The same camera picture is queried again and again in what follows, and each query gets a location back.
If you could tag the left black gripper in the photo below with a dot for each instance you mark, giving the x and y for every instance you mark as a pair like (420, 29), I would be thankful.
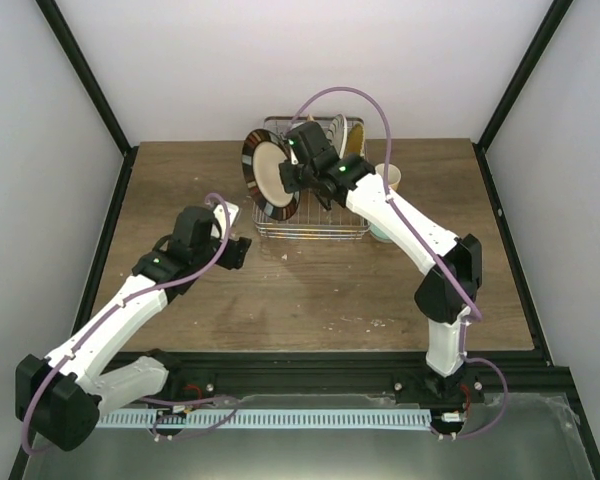
(236, 254)

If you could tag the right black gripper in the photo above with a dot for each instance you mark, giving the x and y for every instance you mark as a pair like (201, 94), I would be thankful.
(288, 183)

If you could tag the black rimmed cream plate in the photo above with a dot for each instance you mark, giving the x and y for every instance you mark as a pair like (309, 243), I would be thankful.
(262, 153)

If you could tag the white blue striped plate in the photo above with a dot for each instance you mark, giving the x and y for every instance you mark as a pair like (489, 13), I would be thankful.
(337, 133)

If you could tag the yellow woven pattern plate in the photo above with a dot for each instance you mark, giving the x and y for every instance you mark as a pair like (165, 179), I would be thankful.
(355, 143)

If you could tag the green celadon bowl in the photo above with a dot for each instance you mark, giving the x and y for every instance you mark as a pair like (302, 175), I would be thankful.
(378, 234)

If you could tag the yellow ceramic mug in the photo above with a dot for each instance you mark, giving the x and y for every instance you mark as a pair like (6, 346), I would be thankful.
(391, 173)

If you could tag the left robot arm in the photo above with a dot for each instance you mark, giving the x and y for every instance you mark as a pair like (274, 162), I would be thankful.
(63, 395)

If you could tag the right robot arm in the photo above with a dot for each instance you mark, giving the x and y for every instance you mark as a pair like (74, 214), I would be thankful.
(451, 266)

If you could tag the metal front panel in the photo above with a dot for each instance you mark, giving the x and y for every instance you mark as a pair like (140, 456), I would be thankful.
(524, 436)

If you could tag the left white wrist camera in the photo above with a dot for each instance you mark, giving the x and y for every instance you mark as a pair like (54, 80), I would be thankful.
(226, 217)

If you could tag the wire dish rack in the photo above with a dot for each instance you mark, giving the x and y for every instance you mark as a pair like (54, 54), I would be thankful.
(311, 220)

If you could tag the light blue slotted cable duct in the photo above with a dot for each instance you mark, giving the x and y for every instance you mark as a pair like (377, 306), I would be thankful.
(401, 419)

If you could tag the black aluminium frame rail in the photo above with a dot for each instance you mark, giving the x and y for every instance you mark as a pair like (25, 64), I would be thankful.
(401, 375)

